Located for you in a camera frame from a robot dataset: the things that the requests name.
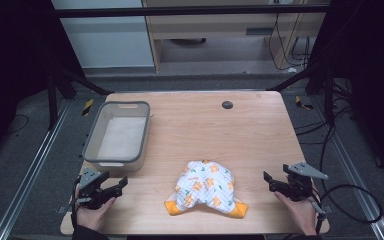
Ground yellow black tape strip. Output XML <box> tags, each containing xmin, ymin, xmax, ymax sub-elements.
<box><xmin>294</xmin><ymin>95</ymin><xmax>314</xmax><ymax>111</ymax></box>
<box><xmin>81</xmin><ymin>98</ymin><xmax>95</xmax><ymax>117</ymax></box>

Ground white cabinet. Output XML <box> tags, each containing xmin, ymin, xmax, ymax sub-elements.
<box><xmin>50</xmin><ymin>0</ymin><xmax>156</xmax><ymax>70</ymax></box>

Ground person's left hand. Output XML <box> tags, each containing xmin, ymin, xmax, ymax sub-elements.
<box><xmin>75</xmin><ymin>195</ymin><xmax>118</xmax><ymax>233</ymax></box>

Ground person's right hand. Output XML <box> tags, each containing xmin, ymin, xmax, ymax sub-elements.
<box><xmin>273</xmin><ymin>190</ymin><xmax>318</xmax><ymax>236</ymax></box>

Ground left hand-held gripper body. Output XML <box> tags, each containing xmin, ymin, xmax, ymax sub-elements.
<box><xmin>76</xmin><ymin>167</ymin><xmax>115</xmax><ymax>211</ymax></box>

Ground black floor cables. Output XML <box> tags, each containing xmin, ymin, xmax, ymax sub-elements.
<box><xmin>294</xmin><ymin>79</ymin><xmax>358</xmax><ymax>188</ymax></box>

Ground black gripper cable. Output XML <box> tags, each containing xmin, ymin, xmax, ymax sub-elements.
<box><xmin>69</xmin><ymin>176</ymin><xmax>82</xmax><ymax>231</ymax></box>
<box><xmin>311</xmin><ymin>183</ymin><xmax>384</xmax><ymax>236</ymax></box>

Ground black metal stand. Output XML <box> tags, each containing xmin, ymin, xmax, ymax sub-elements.
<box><xmin>267</xmin><ymin>59</ymin><xmax>337</xmax><ymax>128</ymax></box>
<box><xmin>45</xmin><ymin>64</ymin><xmax>114</xmax><ymax>132</ymax></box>

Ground black horizontal frame bar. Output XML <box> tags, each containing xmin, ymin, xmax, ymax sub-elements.
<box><xmin>53</xmin><ymin>4</ymin><xmax>330</xmax><ymax>19</ymax></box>

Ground white floral baby pants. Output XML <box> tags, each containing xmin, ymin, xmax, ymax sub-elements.
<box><xmin>163</xmin><ymin>159</ymin><xmax>250</xmax><ymax>220</ymax></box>

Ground grey plastic basket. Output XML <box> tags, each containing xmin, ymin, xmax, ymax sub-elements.
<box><xmin>81</xmin><ymin>100</ymin><xmax>152</xmax><ymax>173</ymax></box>

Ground black hanging cables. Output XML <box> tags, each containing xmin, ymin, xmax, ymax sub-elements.
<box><xmin>267</xmin><ymin>13</ymin><xmax>313</xmax><ymax>72</ymax></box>

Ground aluminium floor rail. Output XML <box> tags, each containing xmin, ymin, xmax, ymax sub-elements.
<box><xmin>309</xmin><ymin>96</ymin><xmax>384</xmax><ymax>240</ymax></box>
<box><xmin>0</xmin><ymin>99</ymin><xmax>72</xmax><ymax>240</ymax></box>

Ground wooden shelf unit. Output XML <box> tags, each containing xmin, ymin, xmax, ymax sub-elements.
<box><xmin>142</xmin><ymin>0</ymin><xmax>331</xmax><ymax>73</ymax></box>

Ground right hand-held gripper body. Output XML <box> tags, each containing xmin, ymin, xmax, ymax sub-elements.
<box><xmin>281</xmin><ymin>161</ymin><xmax>329</xmax><ymax>203</ymax></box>

